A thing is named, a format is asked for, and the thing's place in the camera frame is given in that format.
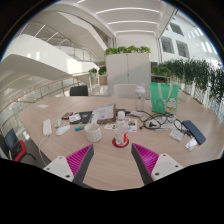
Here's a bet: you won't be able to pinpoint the teal snack packet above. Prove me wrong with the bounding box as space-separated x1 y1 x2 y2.
74 124 87 132

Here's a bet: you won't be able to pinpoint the open paper booklet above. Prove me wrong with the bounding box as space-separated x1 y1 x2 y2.
90 103 117 125

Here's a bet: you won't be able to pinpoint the white chair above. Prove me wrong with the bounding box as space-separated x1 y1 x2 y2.
113 83 139 99

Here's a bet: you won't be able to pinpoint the white paper card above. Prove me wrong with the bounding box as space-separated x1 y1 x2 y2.
169 128 185 142

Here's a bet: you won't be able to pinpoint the dark red card case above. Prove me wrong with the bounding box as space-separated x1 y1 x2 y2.
61 111 74 120

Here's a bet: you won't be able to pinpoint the clear plastic packet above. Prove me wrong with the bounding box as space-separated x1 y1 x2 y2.
185 137 198 152

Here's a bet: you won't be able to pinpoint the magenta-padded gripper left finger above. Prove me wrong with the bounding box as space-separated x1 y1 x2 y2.
43 143 95 188

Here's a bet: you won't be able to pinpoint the small potted plants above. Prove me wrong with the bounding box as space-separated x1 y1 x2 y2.
87 65 108 86

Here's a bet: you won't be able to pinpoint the row of green hedge plants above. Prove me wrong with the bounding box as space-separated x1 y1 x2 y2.
166 58 224 104

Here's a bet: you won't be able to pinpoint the planter shelf with plants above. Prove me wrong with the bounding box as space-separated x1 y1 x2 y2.
150 65 172 84

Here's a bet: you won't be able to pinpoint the clear plastic water bottle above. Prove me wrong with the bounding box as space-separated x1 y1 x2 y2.
114 110 130 147

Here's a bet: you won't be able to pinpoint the white charger block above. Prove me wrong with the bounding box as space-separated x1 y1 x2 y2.
129 110 144 118

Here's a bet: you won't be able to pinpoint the white grid-patterned cup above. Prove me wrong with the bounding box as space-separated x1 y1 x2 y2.
83 122 103 144

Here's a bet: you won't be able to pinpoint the tangled black cables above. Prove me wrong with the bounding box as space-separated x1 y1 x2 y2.
136 110 188 133

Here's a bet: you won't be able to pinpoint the colourful sticker sheet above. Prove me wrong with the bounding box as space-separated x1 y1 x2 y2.
103 118 138 133

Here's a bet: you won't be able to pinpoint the clear shaker bottle white lid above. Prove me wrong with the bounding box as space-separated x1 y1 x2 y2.
134 83 147 112

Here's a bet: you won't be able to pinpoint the black office chair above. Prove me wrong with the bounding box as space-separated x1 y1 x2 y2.
69 85 90 97

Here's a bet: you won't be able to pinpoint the white power strip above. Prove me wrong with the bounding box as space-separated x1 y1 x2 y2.
42 118 53 137

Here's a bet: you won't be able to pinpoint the green plants atop cabinet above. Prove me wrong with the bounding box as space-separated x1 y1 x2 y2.
103 45 152 57

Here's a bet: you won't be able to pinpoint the green tote bag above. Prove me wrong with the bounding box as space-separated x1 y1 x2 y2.
149 82 180 115

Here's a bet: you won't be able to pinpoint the flat round red coaster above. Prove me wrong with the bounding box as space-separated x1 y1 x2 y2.
111 137 130 149

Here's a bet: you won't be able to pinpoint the red and black chair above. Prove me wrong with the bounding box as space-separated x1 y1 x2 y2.
3 128 36 163

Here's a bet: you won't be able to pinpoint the black tablet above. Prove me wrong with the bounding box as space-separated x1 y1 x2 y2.
69 110 94 125

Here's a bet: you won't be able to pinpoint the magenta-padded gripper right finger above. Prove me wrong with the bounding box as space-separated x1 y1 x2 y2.
130 142 184 186

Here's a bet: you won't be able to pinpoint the white computer mouse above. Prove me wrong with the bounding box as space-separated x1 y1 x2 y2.
55 124 71 136

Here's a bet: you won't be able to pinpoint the white cabinet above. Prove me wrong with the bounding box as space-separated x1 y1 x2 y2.
105 52 152 88

